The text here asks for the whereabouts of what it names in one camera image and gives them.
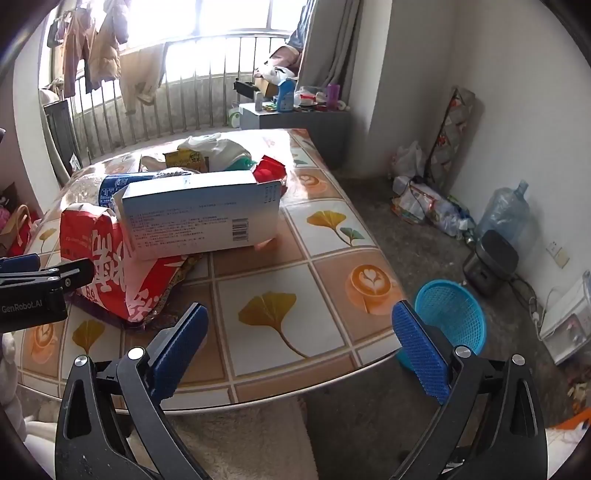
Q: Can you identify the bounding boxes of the red white snack bag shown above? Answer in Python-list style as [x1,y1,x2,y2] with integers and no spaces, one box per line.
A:
[60,203,190,324]

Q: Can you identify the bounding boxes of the yellow drink carton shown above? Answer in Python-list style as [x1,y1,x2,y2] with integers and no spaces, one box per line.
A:
[164,150,208,174]

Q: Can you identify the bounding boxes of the pile of packaging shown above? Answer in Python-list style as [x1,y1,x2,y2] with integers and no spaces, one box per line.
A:
[392,178,476,238]

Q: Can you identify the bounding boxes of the colourful cloth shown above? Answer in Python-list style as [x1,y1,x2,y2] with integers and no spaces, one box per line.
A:
[545,411,591,462]

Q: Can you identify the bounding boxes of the blue printed packet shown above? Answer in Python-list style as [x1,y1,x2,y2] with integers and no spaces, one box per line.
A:
[99,172,158,208]

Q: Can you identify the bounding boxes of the white plastic bag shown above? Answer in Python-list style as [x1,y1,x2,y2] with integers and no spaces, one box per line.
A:
[178,133,252,172]
[392,141,426,178]

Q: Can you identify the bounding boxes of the assorted bottles and packets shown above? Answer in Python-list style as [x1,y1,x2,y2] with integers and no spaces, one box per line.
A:
[252,83,352,114]

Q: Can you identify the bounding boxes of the brown paper bag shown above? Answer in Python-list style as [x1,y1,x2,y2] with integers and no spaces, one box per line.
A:
[0,205,34,257]

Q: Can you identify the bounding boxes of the patterned folded mat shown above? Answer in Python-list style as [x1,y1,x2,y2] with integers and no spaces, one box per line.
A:
[425,86,476,195]

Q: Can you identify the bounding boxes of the metal railing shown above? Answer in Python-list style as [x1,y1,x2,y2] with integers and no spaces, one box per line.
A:
[44,32,305,160]

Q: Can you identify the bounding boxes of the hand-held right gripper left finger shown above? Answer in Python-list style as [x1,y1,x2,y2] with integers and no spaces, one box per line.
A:
[54,302,213,480]

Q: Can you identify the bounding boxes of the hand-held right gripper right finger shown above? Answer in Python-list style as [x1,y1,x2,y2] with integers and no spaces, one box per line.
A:
[392,300,548,480]

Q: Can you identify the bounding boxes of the dark blue garment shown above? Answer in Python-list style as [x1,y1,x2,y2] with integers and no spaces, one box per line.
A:
[288,0,319,49]

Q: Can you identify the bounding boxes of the dark hanging garment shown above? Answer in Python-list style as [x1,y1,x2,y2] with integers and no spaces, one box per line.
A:
[46,11,70,47]

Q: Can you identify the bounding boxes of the black rice cooker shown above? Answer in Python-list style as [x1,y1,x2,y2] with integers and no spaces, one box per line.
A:
[463,229,520,298]

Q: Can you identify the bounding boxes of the grey cabinet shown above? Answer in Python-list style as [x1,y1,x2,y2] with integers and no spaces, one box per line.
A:
[239,102,352,169]

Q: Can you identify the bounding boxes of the pink hanging garment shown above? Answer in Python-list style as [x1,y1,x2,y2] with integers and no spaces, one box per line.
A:
[60,11,95,97]

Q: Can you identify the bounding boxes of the beige garment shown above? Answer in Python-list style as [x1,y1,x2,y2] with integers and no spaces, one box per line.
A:
[119,44,166,116]

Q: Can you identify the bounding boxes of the blue detergent bottle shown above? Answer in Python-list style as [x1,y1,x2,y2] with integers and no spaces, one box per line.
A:
[277,78,297,112]

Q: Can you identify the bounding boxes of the white appliance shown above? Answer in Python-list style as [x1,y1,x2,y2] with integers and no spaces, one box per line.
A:
[539,272,591,365]

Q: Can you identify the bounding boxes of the wall socket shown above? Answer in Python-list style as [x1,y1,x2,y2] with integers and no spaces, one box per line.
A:
[547,242,571,268]

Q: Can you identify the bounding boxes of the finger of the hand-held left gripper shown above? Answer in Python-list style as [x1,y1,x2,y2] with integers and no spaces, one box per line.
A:
[0,258,95,296]
[0,253,41,275]

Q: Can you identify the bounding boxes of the large clear water bottle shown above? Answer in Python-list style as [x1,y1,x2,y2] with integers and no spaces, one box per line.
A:
[475,180,532,245]

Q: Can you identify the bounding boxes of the pink cloth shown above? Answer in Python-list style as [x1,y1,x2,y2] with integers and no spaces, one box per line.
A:
[269,44,301,77]

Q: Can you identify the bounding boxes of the red wrapper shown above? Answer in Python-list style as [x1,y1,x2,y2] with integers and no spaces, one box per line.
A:
[253,154,288,195]

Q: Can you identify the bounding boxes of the table with patterned cloth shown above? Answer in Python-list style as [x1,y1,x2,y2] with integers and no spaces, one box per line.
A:
[11,128,407,414]

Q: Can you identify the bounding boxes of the blue plastic basket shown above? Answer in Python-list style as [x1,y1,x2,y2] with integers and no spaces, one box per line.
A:
[398,279,488,372]

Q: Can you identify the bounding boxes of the large window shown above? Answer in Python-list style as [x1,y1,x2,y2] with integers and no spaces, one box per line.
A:
[46,0,308,88]

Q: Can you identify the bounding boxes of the white cardboard box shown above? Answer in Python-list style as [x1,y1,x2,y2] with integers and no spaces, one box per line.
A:
[112,170,283,261]

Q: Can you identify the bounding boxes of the grey curtain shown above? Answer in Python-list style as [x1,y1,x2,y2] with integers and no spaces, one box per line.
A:
[298,0,391,93]

